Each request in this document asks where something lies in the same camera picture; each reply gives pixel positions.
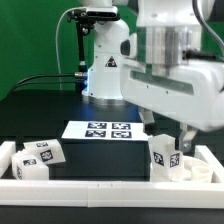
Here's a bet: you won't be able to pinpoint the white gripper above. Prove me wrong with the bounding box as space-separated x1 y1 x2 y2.
120 33 224 153

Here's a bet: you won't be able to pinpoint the white round stool seat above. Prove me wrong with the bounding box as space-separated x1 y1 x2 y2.
149 154 214 183

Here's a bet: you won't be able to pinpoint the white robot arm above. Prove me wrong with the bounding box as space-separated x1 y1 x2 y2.
81 0 224 152

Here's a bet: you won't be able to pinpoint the white marker tag sheet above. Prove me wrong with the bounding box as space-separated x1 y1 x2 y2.
62 121 148 141

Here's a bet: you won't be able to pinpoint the black cables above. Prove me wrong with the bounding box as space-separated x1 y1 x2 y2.
9 73 88 94

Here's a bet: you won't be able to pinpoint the grey cable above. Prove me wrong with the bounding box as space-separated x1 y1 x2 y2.
54 7 88 91

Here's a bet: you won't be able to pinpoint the white U-shaped frame fence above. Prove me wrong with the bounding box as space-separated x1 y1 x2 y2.
0 141 224 209

